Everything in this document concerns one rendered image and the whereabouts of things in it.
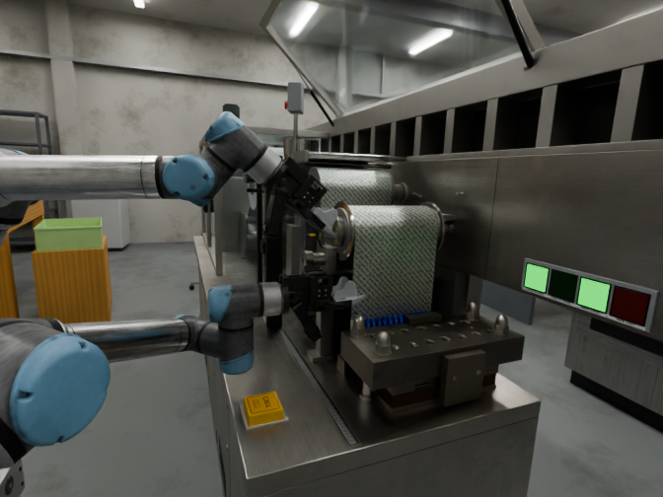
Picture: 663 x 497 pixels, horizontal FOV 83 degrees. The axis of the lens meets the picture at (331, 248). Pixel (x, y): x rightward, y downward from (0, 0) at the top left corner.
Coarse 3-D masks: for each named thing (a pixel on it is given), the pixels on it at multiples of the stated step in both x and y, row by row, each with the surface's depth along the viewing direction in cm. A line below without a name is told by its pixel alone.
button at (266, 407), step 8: (272, 392) 80; (248, 400) 77; (256, 400) 77; (264, 400) 77; (272, 400) 77; (248, 408) 74; (256, 408) 74; (264, 408) 74; (272, 408) 75; (280, 408) 75; (248, 416) 73; (256, 416) 72; (264, 416) 73; (272, 416) 74; (280, 416) 75; (256, 424) 73
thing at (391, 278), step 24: (360, 264) 90; (384, 264) 92; (408, 264) 95; (432, 264) 98; (360, 288) 91; (384, 288) 94; (408, 288) 97; (432, 288) 99; (360, 312) 92; (384, 312) 95; (408, 312) 98
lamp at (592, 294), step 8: (584, 280) 70; (584, 288) 70; (592, 288) 68; (600, 288) 67; (608, 288) 66; (584, 296) 70; (592, 296) 68; (600, 296) 67; (584, 304) 70; (592, 304) 68; (600, 304) 67
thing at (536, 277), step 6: (528, 264) 81; (528, 270) 81; (534, 270) 79; (540, 270) 78; (546, 270) 77; (528, 276) 81; (534, 276) 80; (540, 276) 78; (546, 276) 77; (528, 282) 81; (534, 282) 80; (540, 282) 78; (546, 282) 77; (534, 288) 80; (540, 288) 78
